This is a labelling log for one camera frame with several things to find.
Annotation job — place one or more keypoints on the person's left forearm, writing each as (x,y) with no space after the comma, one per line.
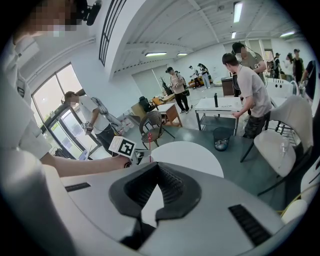
(85,167)

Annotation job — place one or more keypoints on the black grille panel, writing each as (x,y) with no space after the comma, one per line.
(107,27)

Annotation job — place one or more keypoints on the black mesh waste bin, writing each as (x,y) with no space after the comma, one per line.
(221,138)

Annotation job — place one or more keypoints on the person's head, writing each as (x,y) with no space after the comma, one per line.
(47,15)

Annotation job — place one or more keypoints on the white rectangular table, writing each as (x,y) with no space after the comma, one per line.
(225,105)

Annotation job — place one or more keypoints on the long ceiling light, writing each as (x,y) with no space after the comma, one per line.
(237,11)
(233,35)
(155,54)
(182,54)
(287,34)

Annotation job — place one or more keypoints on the red star stick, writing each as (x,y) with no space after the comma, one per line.
(149,147)

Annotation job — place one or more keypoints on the black head-mounted camera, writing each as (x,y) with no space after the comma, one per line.
(93,12)

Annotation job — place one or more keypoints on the black tall bottle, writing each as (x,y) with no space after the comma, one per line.
(216,100)

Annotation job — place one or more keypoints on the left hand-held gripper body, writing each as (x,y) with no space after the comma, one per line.
(122,148)

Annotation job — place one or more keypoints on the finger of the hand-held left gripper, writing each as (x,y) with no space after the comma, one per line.
(146,151)

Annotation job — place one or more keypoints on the black office chair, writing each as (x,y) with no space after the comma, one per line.
(144,102)

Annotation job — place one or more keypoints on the brown wicker chair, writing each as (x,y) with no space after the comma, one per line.
(153,120)

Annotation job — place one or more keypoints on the small wooden desk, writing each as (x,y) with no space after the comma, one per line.
(171,111)

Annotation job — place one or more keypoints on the white chair with black legs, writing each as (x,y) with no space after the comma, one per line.
(272,150)

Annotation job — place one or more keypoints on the person's white shirt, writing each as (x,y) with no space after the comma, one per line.
(22,140)

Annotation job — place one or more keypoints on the grey cloth on chair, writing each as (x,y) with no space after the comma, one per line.
(292,112)

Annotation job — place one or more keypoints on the clear plastic bottle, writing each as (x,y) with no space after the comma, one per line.
(284,152)

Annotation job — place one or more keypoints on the white moulded chair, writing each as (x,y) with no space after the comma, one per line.
(311,180)

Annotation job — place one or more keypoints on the dark brown cabinet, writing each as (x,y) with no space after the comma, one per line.
(227,87)

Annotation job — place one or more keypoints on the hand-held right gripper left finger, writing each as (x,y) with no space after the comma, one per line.
(125,192)

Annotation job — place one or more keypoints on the large glass window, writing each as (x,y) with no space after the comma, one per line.
(53,100)

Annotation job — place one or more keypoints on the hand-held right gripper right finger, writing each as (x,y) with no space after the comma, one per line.
(182,192)

